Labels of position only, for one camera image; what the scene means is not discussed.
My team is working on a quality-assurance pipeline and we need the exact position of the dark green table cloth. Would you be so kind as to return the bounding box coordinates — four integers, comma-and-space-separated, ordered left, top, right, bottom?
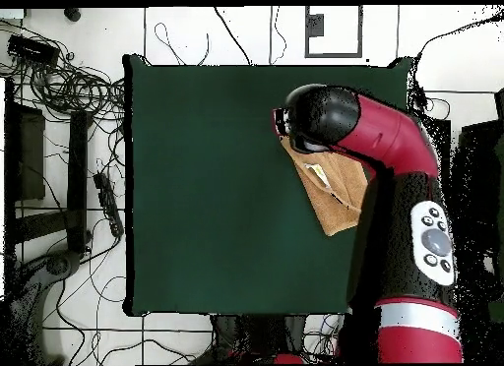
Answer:
123, 53, 414, 319

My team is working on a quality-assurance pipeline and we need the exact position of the black metal stand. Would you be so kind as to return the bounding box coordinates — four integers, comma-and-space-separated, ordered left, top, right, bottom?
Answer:
210, 314, 307, 357

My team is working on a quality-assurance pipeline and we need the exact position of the dark cabinet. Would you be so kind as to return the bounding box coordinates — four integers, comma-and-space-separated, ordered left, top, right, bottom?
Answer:
452, 120, 504, 241

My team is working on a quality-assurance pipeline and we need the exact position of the grey rectangular floor frame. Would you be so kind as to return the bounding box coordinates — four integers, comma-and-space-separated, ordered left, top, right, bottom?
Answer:
303, 5, 364, 59

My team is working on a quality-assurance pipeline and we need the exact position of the long black power strip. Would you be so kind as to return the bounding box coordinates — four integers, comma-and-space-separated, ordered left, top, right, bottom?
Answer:
93, 171, 125, 238

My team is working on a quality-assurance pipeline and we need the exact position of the black T-shaped floor stand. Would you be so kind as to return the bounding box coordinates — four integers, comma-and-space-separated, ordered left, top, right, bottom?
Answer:
15, 110, 93, 254

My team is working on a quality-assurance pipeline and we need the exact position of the tan terry cloth towel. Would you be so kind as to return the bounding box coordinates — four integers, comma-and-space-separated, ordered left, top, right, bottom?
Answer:
280, 135, 371, 237

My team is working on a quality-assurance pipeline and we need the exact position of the grey chair base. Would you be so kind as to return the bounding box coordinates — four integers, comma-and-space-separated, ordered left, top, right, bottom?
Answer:
0, 250, 82, 365

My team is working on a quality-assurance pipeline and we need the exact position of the tangled black cable bundle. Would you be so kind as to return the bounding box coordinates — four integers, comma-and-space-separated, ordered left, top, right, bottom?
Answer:
0, 19, 127, 125

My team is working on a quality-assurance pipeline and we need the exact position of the dark brown box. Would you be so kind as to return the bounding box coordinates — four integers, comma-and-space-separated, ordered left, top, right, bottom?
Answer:
3, 101, 46, 202

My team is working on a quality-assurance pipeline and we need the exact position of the flat black box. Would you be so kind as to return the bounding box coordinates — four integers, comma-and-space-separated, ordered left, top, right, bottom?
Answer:
7, 33, 61, 66

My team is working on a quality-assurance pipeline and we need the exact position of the black upright bar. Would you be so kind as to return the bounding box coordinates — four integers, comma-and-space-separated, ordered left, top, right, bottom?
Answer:
432, 119, 453, 194

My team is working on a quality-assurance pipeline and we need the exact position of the dark green object on floor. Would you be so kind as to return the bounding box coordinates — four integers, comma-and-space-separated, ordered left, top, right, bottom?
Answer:
487, 298, 504, 324

